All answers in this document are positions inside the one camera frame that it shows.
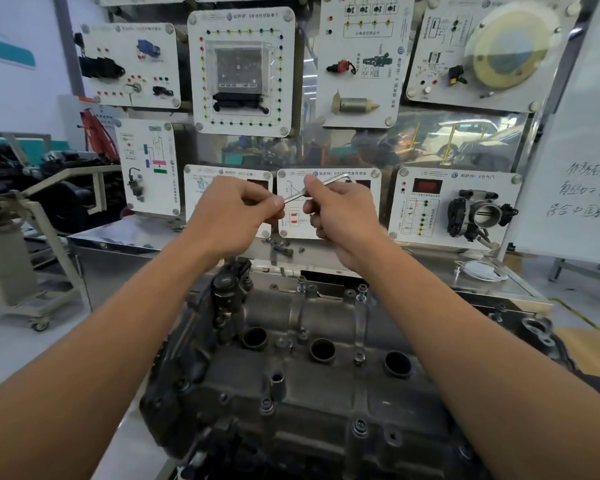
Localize black accelerator pedal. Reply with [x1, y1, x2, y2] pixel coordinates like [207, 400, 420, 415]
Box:
[73, 32, 126, 79]

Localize white panel curve graph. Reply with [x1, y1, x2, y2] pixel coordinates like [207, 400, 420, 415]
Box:
[276, 168, 383, 241]

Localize cardboard box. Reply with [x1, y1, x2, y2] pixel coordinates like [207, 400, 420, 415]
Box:
[502, 252, 539, 275]

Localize red hoist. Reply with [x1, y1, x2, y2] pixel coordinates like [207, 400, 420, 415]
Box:
[79, 108, 121, 163]

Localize black throttle body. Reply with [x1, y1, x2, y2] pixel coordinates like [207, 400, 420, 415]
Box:
[446, 189, 520, 243]

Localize grey metal engine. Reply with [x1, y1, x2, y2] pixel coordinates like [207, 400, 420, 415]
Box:
[139, 257, 576, 480]

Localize person's right hand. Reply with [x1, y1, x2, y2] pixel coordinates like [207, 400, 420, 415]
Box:
[302, 174, 389, 273]

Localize person's right forearm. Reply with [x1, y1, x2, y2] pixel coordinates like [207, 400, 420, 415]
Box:
[359, 239, 600, 480]

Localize black engine on trolley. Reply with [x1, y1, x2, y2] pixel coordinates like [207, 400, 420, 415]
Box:
[0, 144, 126, 235]

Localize yellow blue disc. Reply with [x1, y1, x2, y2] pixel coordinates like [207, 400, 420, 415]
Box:
[467, 2, 563, 91]

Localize clear cased control module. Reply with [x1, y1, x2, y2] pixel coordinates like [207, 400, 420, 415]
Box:
[205, 41, 279, 115]

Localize white panel throttle body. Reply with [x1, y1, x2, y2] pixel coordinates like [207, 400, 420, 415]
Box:
[387, 166, 523, 251]

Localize white panel black lever sensor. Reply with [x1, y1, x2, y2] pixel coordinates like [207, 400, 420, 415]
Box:
[183, 164, 273, 239]

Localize white sensor training panel board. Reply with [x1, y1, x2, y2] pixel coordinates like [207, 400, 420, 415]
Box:
[67, 0, 600, 315]

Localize teal striped wall poster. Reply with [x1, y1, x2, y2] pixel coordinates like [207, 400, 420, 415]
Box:
[0, 0, 37, 71]

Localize silver hex key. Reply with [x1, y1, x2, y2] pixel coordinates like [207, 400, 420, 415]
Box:
[283, 173, 356, 205]

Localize white panel yellow disc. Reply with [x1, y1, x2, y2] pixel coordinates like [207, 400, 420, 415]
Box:
[405, 0, 581, 113]

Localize grey wall cabinet orange strip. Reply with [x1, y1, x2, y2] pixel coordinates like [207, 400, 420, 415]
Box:
[57, 94, 123, 155]

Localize white panel brass filter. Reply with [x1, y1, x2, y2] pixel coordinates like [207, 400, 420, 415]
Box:
[315, 0, 416, 129]

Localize engine on beige stand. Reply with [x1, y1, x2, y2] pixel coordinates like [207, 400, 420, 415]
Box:
[0, 132, 123, 331]

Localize white panel green red labels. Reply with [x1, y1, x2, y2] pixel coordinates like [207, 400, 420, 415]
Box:
[113, 118, 181, 217]

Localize large whiteboard on stand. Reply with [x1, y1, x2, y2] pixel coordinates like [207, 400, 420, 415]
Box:
[499, 0, 600, 295]

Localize person's left hand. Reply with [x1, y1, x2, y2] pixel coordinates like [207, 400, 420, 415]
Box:
[185, 175, 286, 261]

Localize white panel control module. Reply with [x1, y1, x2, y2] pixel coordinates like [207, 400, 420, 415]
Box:
[187, 7, 297, 138]

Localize person's left forearm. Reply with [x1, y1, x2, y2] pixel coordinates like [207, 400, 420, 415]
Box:
[0, 239, 216, 480]

